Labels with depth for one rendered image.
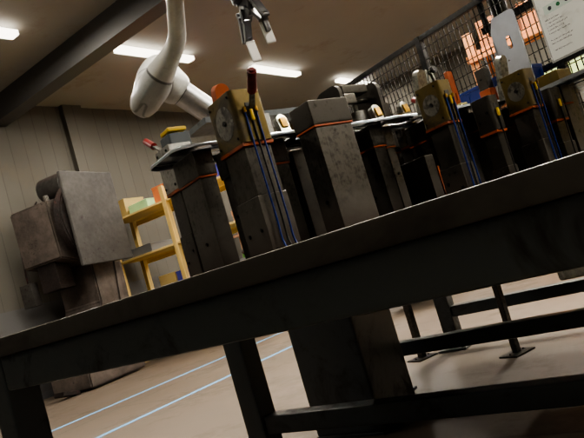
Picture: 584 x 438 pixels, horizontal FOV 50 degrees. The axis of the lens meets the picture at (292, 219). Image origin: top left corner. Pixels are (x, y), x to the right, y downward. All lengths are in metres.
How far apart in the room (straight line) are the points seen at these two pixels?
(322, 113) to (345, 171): 0.15
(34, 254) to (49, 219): 0.46
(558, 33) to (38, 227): 6.02
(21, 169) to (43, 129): 0.72
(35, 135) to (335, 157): 7.65
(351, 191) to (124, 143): 8.40
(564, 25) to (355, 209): 1.47
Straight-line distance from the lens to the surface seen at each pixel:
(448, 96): 1.78
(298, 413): 2.03
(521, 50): 2.46
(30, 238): 7.61
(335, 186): 1.44
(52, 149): 9.00
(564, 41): 2.69
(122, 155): 9.64
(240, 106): 1.33
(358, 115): 2.12
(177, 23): 2.13
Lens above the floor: 0.67
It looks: 4 degrees up
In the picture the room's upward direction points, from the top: 16 degrees counter-clockwise
